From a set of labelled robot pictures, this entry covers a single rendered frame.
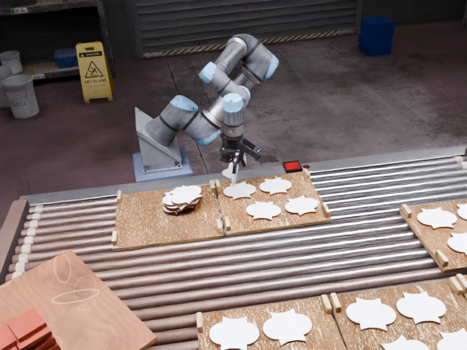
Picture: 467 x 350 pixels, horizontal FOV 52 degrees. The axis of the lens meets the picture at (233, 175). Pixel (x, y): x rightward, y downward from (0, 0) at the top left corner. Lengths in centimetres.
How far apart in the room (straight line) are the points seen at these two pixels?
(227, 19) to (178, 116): 444
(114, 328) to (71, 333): 11
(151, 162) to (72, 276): 87
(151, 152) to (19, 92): 315
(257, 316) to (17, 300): 72
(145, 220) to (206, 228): 25
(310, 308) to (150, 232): 68
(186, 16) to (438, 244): 515
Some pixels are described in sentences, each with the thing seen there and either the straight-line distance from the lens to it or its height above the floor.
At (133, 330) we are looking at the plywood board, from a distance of 140.
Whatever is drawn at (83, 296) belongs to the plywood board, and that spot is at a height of 104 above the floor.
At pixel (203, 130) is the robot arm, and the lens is 223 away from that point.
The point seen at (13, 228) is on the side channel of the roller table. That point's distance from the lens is 205.
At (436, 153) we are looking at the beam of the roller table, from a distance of 245.
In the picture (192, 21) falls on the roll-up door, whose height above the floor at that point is 41.
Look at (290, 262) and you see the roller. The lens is 173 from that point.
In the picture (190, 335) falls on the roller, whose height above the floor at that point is 91.
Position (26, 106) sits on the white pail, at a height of 12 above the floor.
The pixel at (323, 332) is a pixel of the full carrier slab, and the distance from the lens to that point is 150.
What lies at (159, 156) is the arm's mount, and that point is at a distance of 229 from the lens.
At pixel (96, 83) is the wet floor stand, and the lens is 537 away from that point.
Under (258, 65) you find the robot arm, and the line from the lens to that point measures 220.
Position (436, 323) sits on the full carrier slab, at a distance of 159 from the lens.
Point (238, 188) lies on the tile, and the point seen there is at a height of 95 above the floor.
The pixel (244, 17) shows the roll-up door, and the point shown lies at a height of 40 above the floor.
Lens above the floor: 210
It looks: 33 degrees down
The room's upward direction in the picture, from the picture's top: 3 degrees counter-clockwise
